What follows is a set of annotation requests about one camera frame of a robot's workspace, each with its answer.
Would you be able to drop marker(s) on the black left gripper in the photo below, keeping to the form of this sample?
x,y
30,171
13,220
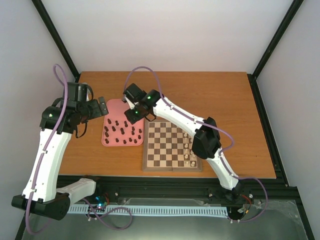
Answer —
x,y
97,110

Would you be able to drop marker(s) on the wooden chess board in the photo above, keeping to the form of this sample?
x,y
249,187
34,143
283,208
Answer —
x,y
163,148

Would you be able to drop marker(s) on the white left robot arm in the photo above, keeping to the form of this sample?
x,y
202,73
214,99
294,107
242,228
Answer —
x,y
59,122

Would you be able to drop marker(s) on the row of white chess pieces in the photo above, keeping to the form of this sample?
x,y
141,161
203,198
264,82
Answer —
x,y
190,159

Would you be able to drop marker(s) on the pink plastic tray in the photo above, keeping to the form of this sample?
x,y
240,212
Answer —
x,y
116,109

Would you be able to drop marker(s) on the light blue cable duct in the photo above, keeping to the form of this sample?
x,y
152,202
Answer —
x,y
155,211

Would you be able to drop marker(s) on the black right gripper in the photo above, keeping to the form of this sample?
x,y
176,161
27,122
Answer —
x,y
131,119

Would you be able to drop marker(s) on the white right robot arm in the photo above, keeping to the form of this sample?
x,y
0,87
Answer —
x,y
204,133

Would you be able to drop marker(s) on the black aluminium frame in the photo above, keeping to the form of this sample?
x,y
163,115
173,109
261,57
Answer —
x,y
167,187

